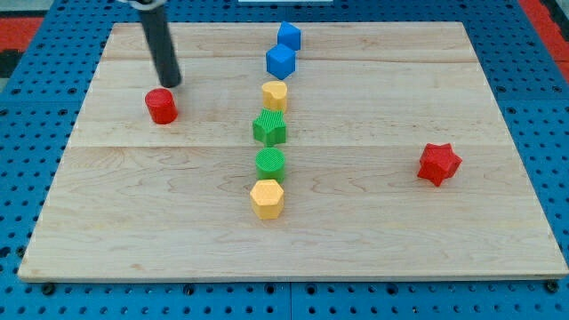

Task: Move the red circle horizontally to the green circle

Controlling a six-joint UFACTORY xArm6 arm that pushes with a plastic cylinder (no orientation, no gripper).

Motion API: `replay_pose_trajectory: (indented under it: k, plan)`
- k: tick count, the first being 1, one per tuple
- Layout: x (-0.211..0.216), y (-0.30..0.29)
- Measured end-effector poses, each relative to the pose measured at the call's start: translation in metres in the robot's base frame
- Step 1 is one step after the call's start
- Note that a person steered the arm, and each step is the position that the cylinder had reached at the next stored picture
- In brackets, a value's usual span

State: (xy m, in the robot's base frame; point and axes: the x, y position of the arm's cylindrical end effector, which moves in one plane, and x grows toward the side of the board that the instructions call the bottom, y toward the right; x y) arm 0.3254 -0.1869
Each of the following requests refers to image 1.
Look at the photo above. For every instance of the red cylinder block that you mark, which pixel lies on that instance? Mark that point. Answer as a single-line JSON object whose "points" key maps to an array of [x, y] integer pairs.
{"points": [[161, 106]]}

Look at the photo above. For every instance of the light wooden board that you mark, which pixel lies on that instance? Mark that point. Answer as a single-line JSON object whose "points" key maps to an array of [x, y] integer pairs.
{"points": [[137, 202]]}

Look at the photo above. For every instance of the green cylinder block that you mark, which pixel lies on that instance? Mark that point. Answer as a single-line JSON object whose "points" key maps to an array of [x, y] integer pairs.
{"points": [[270, 164]]}

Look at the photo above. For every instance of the green star block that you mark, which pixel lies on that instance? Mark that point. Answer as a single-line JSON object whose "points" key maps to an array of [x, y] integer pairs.
{"points": [[269, 128]]}

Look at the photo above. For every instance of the yellow hexagon block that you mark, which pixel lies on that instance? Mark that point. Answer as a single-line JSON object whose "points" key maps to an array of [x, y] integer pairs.
{"points": [[267, 199]]}

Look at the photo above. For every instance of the yellow heart block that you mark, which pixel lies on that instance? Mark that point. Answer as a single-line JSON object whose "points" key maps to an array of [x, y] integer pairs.
{"points": [[274, 95]]}

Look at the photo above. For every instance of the near blue cube block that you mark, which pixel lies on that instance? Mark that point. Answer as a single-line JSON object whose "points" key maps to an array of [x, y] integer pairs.
{"points": [[280, 61]]}

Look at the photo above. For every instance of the blue cube block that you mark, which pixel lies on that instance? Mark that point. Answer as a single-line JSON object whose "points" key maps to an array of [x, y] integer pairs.
{"points": [[280, 61], [289, 35]]}

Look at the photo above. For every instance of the far blue cube block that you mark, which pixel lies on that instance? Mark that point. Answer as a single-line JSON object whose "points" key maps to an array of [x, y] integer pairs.
{"points": [[289, 35]]}

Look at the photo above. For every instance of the red star block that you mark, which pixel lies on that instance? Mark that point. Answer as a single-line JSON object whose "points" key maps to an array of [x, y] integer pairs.
{"points": [[438, 163]]}

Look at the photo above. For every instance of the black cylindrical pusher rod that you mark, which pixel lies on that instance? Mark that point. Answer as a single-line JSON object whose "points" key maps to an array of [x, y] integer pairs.
{"points": [[155, 26]]}

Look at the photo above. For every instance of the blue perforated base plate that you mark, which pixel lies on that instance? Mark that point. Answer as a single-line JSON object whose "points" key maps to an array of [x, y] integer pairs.
{"points": [[40, 102]]}

